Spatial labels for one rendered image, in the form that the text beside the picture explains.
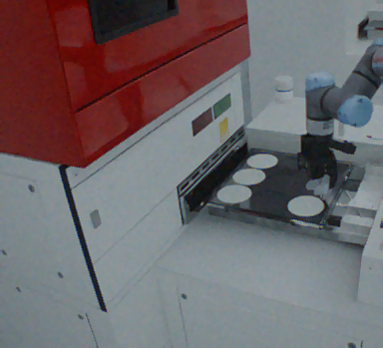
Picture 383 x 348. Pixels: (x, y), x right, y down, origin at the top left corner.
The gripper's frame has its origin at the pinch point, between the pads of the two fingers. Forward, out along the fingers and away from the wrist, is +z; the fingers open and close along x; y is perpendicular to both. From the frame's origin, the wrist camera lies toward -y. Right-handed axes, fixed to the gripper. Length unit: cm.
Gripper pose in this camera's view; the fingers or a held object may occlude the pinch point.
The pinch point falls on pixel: (325, 194)
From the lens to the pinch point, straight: 133.2
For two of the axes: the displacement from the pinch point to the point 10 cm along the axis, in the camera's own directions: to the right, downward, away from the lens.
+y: -9.1, 2.8, -3.2
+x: 4.1, 3.9, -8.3
